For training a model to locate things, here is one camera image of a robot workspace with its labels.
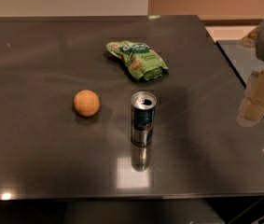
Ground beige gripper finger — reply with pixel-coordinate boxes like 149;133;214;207
237;69;264;127

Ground green rice chip bag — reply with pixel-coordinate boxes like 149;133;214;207
106;41;169;81

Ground grey side table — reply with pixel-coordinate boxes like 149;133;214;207
215;39;264;142

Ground open energy drink can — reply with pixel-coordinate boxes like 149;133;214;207
131;91;157;147

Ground orange fruit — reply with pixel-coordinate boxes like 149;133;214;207
74;90;100;117

